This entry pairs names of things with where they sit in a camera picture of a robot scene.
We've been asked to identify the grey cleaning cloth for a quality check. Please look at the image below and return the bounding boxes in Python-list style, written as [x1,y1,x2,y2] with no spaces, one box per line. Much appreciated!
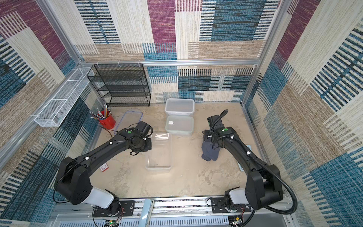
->
[201,141,220,161]

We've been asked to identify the blue-rimmed clear lunch box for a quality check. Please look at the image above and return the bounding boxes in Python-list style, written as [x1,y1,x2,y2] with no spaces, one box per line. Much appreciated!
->
[146,132,173,171]

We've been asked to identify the blue-rimmed clear lid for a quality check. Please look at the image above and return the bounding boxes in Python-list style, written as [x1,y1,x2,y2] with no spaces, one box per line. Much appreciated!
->
[113,109,143,135]

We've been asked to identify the green-rimmed lunch box lid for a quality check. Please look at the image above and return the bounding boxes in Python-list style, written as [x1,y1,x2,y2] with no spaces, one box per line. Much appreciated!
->
[165,115,194,136]

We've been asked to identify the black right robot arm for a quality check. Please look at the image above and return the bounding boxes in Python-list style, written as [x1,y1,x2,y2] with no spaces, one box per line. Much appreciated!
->
[203,110,298,215]

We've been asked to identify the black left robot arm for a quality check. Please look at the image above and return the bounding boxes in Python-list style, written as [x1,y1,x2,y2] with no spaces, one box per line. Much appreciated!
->
[54,121,153,217]

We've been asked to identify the clear far lunch box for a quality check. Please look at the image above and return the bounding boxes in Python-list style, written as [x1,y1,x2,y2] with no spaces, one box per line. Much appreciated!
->
[165,98,195,116]

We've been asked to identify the light blue calculator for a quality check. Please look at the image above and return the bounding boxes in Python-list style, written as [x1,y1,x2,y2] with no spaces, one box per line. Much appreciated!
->
[236,145,251,173]

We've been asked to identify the red pencil cup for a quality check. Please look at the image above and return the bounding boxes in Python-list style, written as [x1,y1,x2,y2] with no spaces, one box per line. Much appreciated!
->
[98,110,116,130]

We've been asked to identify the small red white card box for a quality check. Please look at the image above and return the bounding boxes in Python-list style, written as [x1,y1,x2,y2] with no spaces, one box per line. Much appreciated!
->
[100,163,109,172]

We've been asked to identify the pens in red cup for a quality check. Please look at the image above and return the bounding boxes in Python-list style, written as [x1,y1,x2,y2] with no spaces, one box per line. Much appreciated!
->
[89,103,111,120]

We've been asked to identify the black mesh shelf rack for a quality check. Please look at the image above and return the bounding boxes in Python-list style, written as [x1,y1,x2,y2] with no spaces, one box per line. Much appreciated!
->
[87,63,151,107]

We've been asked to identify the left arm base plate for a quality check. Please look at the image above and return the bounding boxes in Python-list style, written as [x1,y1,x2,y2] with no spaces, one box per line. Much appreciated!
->
[93,200,135,218]

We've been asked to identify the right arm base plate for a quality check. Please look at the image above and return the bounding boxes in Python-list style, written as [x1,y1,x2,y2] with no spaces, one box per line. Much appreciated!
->
[206,197,252,213]

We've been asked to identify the aluminium front rail frame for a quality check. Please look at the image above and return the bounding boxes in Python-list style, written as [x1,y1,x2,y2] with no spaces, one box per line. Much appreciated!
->
[47,196,299,227]

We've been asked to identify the white wire wall basket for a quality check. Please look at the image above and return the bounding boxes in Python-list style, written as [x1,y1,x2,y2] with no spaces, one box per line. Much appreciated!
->
[35,68,91,127]

